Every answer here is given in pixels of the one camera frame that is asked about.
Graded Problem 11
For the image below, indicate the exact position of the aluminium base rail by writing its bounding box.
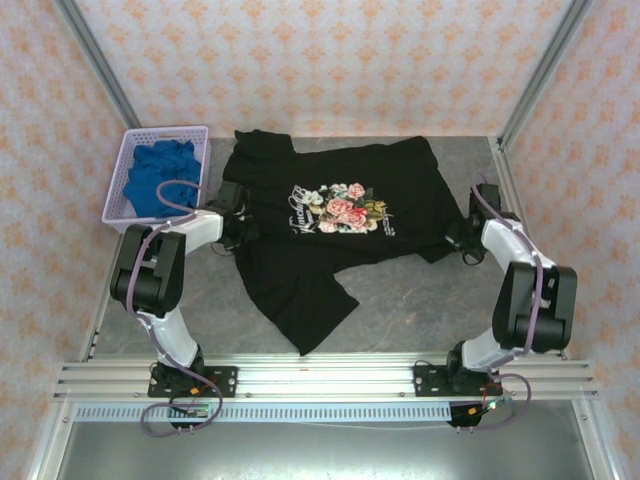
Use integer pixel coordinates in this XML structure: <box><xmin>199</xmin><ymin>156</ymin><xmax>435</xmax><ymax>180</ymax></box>
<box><xmin>54</xmin><ymin>352</ymin><xmax>601</xmax><ymax>401</ymax></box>

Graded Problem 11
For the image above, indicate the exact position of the aluminium table side rail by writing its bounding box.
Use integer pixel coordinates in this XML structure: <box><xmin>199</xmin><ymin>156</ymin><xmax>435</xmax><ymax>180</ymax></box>
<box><xmin>77</xmin><ymin>234</ymin><xmax>126</xmax><ymax>361</ymax></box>
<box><xmin>492</xmin><ymin>137</ymin><xmax>571</xmax><ymax>359</ymax></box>

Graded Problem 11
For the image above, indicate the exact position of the black t-shirt with floral print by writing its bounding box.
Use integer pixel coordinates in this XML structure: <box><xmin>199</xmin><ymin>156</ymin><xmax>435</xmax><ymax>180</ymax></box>
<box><xmin>221</xmin><ymin>128</ymin><xmax>469</xmax><ymax>357</ymax></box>

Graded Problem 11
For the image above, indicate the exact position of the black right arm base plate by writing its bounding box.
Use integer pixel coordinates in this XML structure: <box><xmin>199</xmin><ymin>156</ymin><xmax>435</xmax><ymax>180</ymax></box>
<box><xmin>413</xmin><ymin>364</ymin><xmax>506</xmax><ymax>399</ymax></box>

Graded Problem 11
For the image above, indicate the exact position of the grey slotted cable duct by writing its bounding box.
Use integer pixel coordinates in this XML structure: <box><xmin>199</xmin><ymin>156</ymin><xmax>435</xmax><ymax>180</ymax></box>
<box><xmin>74</xmin><ymin>402</ymin><xmax>454</xmax><ymax>424</ymax></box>

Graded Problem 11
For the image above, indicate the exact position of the blue crumpled cloth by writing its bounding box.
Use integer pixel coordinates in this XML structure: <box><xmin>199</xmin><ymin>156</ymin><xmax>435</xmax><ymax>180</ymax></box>
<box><xmin>123</xmin><ymin>139</ymin><xmax>201</xmax><ymax>220</ymax></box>

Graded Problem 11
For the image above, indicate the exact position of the aluminium frame post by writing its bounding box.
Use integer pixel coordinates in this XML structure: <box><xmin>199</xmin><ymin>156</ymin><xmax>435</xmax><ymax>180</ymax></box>
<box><xmin>497</xmin><ymin>0</ymin><xmax>594</xmax><ymax>151</ymax></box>
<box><xmin>54</xmin><ymin>0</ymin><xmax>144</xmax><ymax>131</ymax></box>

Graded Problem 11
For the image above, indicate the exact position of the lavender plastic basket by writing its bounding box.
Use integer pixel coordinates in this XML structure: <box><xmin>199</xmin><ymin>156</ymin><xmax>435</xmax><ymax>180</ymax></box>
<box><xmin>101</xmin><ymin>125</ymin><xmax>211</xmax><ymax>235</ymax></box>

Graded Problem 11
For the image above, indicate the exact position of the small green circuit board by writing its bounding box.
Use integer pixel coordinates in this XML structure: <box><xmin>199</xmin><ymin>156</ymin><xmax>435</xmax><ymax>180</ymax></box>
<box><xmin>467</xmin><ymin>397</ymin><xmax>511</xmax><ymax>419</ymax></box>
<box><xmin>169</xmin><ymin>403</ymin><xmax>211</xmax><ymax>419</ymax></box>

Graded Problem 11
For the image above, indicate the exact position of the steel sheet lower panel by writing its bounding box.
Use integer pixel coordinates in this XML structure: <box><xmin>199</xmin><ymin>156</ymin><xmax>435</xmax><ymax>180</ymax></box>
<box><xmin>54</xmin><ymin>422</ymin><xmax>601</xmax><ymax>480</ymax></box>

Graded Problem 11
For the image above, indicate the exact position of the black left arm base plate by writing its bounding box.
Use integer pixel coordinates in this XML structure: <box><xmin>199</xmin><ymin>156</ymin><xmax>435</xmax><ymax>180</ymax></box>
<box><xmin>148</xmin><ymin>366</ymin><xmax>239</xmax><ymax>399</ymax></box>

